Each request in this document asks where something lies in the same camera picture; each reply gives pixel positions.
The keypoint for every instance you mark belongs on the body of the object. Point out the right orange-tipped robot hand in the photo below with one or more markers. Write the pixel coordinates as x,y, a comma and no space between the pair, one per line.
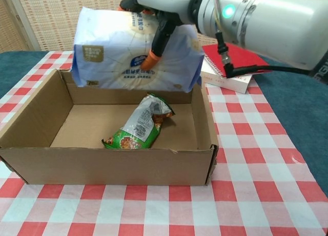
166,0

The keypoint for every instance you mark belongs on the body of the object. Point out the blue white tissue pack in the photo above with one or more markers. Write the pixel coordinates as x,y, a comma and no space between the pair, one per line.
115,54

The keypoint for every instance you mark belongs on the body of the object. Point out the green snack bag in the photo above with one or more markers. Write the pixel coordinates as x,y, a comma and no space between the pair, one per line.
139,125

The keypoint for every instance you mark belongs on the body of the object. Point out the cardboard box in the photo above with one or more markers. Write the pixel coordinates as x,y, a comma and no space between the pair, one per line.
102,166

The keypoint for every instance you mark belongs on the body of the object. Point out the red spiral notebook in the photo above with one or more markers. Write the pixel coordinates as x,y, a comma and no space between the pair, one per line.
238,56

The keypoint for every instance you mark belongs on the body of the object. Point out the white book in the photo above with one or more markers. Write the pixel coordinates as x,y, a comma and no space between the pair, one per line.
230,83

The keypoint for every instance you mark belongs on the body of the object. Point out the bamboo folding screen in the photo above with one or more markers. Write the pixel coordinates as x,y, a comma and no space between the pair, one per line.
51,20

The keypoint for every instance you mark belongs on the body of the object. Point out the red white checkered cloth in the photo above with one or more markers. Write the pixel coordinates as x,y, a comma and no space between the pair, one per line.
256,184

